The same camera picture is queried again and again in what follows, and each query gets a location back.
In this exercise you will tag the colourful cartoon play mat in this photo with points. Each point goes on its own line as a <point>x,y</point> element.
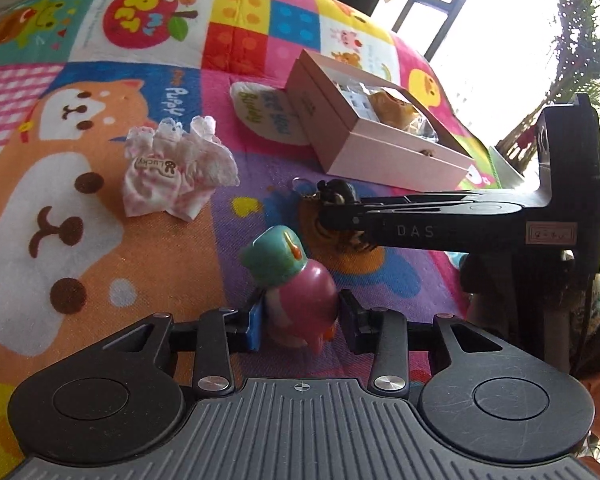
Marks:
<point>80,125</point>

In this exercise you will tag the pink penguin toy teal hat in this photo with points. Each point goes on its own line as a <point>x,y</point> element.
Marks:
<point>300,295</point>

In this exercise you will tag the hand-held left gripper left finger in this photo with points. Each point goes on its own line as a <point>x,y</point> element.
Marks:
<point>254,327</point>

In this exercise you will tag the packaged yellow bun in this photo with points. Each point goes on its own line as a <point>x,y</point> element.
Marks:
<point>400,107</point>

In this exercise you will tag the black window frame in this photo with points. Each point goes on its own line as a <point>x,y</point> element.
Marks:
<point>430,0</point>

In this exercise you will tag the pink gingham lace cloth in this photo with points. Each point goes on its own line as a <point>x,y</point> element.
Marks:
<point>175,175</point>

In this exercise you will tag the green potted plant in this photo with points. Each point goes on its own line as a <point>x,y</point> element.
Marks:
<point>585,60</point>

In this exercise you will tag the pink cardboard box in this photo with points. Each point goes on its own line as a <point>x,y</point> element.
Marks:
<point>360,145</point>

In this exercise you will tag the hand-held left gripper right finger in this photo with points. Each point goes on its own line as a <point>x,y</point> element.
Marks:
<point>349,325</point>

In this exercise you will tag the blue tissue pack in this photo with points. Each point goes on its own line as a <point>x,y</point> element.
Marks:
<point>357,100</point>

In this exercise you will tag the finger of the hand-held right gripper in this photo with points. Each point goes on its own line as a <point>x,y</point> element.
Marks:
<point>430,225</point>

